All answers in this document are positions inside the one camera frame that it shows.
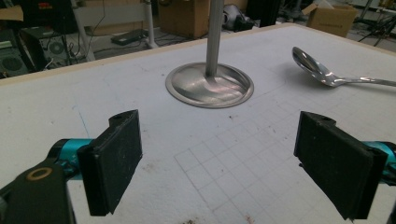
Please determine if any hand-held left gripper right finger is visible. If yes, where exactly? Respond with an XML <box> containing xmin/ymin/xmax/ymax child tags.
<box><xmin>293</xmin><ymin>110</ymin><xmax>396</xmax><ymax>220</ymax></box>

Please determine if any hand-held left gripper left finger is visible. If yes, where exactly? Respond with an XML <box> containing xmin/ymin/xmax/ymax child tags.
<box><xmin>48</xmin><ymin>109</ymin><xmax>144</xmax><ymax>217</ymax></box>

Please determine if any silver metal spoon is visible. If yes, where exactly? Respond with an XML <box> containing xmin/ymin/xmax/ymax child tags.
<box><xmin>291</xmin><ymin>46</ymin><xmax>396</xmax><ymax>88</ymax></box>

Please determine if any black flat device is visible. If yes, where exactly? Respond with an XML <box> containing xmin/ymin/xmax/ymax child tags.
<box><xmin>110</xmin><ymin>29</ymin><xmax>149</xmax><ymax>47</ymax></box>

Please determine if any metal stand with round base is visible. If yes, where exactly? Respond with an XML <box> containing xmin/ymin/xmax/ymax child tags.
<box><xmin>164</xmin><ymin>0</ymin><xmax>255</xmax><ymax>109</ymax></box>

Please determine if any black computer case with fan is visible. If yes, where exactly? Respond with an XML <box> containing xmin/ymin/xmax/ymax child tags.
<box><xmin>19</xmin><ymin>26</ymin><xmax>78</xmax><ymax>70</ymax></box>

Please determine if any open brown cardboard box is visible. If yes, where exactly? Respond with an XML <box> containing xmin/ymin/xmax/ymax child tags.
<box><xmin>301</xmin><ymin>2</ymin><xmax>360</xmax><ymax>38</ymax></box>

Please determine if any white metal table leg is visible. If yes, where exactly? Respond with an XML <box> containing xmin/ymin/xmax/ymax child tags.
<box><xmin>141</xmin><ymin>0</ymin><xmax>159</xmax><ymax>49</ymax></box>

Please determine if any large brown cardboard box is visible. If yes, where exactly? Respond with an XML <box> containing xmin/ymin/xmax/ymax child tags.
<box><xmin>158</xmin><ymin>0</ymin><xmax>248</xmax><ymax>40</ymax></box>

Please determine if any grey and black helmet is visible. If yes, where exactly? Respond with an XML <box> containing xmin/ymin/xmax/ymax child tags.
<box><xmin>221</xmin><ymin>4</ymin><xmax>255</xmax><ymax>33</ymax></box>

